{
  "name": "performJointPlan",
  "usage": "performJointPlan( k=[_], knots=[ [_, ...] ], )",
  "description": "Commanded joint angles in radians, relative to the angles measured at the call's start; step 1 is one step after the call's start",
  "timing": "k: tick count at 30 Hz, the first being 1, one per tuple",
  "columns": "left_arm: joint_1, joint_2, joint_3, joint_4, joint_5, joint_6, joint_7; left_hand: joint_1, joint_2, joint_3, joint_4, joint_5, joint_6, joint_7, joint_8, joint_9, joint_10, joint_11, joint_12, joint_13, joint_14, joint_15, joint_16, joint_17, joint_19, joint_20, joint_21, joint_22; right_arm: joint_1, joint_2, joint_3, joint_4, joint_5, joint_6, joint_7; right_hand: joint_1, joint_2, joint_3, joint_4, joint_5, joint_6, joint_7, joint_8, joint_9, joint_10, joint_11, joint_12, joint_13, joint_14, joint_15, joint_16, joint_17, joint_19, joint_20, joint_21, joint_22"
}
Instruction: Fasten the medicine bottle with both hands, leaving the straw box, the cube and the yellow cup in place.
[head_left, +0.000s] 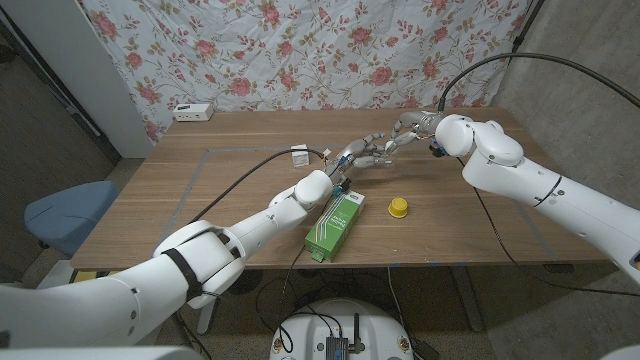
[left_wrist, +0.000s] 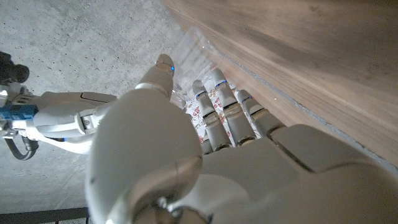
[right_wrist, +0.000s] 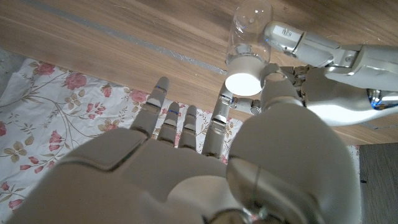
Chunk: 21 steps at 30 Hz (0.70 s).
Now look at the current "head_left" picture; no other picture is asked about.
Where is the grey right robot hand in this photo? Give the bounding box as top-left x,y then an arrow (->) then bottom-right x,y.
382,110 -> 444,156

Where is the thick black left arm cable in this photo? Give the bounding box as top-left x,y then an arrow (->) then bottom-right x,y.
187,147 -> 329,225

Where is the thin black left wrist cable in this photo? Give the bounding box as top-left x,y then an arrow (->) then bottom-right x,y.
279,192 -> 346,301

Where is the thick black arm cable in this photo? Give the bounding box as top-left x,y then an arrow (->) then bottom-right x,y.
437,51 -> 640,114
187,147 -> 329,225

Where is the blue padded chair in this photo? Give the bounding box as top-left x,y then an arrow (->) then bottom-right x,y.
23,180 -> 121,259

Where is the white cube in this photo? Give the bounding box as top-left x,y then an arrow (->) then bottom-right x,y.
290,144 -> 310,168

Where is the black backdrop stand pole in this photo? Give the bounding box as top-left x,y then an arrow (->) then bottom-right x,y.
508,0 -> 546,55

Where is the green straw box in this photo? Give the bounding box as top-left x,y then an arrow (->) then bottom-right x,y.
304,188 -> 366,264

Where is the white power strip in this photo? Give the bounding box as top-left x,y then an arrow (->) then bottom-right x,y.
172,102 -> 215,123

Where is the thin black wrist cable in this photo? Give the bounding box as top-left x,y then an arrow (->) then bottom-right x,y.
279,192 -> 346,301
454,155 -> 640,299

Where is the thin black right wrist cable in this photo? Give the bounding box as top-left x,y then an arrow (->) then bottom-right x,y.
454,155 -> 640,299

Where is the white robot base with electronics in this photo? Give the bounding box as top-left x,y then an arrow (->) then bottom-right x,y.
269,298 -> 415,360

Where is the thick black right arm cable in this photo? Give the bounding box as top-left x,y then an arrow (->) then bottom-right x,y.
437,51 -> 640,114

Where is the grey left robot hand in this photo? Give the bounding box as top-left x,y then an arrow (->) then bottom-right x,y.
323,132 -> 394,189

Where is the white wall panel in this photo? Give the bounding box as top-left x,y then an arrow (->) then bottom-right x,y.
0,0 -> 155,160

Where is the clear medicine bottle white cap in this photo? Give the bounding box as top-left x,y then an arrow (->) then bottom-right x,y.
372,147 -> 396,170

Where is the yellow cup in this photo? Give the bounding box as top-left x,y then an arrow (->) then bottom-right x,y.
387,197 -> 409,219

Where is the floral backdrop cloth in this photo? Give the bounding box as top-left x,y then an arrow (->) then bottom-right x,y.
77,0 -> 534,144

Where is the yellow and black floor mat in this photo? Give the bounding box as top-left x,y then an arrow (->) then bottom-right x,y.
73,269 -> 110,284

